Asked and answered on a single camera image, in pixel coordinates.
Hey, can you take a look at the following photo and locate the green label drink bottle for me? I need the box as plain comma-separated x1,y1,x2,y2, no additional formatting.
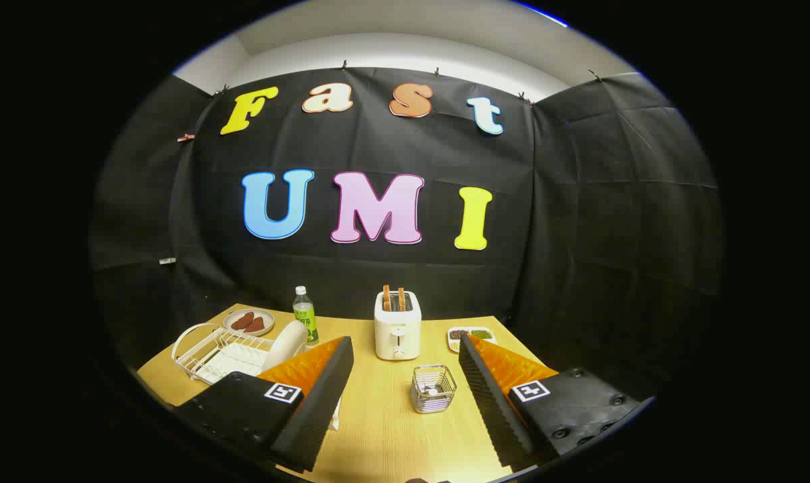
293,286,319,345

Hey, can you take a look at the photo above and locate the grey round plate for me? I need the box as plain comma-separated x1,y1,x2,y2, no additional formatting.
260,320,309,372

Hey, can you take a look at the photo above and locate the metal wire basket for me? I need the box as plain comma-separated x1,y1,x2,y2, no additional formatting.
410,364,458,414

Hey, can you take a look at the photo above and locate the white divided bean dish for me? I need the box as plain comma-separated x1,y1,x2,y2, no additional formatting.
447,327,498,354

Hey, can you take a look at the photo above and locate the white toaster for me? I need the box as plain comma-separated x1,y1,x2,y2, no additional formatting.
374,290,423,361

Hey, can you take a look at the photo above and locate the white wire dish rack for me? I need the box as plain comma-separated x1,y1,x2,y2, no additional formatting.
171,323,342,430

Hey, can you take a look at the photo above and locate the black backdrop cloth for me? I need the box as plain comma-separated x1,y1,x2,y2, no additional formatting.
89,67,724,403

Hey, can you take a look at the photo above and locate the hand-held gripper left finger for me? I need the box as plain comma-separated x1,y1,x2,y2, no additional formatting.
174,335,355,474

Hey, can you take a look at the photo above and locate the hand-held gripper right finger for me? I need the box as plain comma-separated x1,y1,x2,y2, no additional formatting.
458,333,640,470

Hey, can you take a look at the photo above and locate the small grey plate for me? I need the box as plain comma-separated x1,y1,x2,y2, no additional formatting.
223,308,276,337

